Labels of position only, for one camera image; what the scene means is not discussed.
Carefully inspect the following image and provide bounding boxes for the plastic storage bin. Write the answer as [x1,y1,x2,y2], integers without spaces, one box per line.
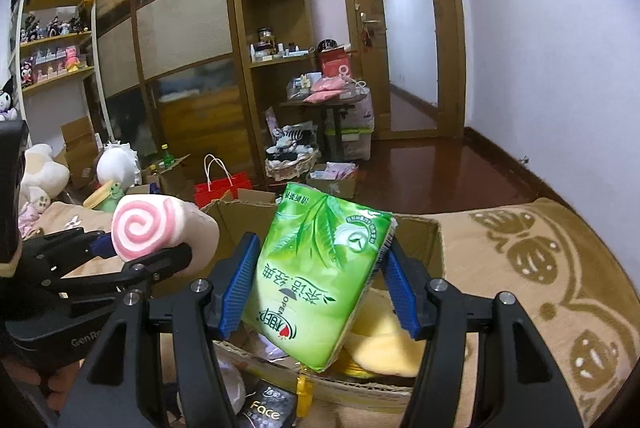
[326,128,372,161]

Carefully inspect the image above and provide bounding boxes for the pink swirl roll plush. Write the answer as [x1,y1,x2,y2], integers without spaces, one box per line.
[111,194,220,277]

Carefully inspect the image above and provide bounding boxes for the small dark side table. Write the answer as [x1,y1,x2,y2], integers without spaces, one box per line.
[279,94,366,162]

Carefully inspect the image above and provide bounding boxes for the white round plush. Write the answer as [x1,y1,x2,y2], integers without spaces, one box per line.
[96,142,142,190]

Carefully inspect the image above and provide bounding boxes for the blue chibi doll plush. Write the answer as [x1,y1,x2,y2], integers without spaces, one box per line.
[216,348,246,414]

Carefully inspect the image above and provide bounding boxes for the wicker basket with items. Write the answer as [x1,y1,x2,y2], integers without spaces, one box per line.
[265,144,320,181]

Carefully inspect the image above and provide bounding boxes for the cream cat plush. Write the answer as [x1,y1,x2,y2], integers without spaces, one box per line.
[20,143,70,214]

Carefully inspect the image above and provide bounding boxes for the green glass bottle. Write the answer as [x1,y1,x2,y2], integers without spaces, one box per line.
[160,143,176,168]

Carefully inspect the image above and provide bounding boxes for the printed cardboard box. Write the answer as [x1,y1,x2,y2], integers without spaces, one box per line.
[203,183,442,413]

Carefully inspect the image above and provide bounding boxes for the dark Face tissue pack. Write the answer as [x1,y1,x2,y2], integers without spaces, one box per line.
[238,380,297,428]

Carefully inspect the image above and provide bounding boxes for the yellow dog plush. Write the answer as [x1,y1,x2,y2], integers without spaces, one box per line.
[343,287,425,378]

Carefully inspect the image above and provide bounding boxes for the white display shelf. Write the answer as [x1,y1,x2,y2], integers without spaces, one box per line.
[9,0,115,153]

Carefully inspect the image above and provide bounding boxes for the wooden wardrobe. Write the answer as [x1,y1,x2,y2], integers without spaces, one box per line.
[79,0,321,189]

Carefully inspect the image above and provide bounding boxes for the wooden door with mirror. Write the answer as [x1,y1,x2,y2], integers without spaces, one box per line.
[346,0,465,140]

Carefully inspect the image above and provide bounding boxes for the green tissue pack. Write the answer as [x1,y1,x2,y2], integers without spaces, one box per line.
[243,182,397,373]

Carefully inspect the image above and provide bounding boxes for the person's left hand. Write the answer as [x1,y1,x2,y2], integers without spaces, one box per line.
[1,356,84,412]

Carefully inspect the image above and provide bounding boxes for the red paper gift bag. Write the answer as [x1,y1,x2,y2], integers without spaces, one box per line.
[194,153,252,208]

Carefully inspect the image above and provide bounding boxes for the red box on table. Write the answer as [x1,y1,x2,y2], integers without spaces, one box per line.
[319,47,352,77]

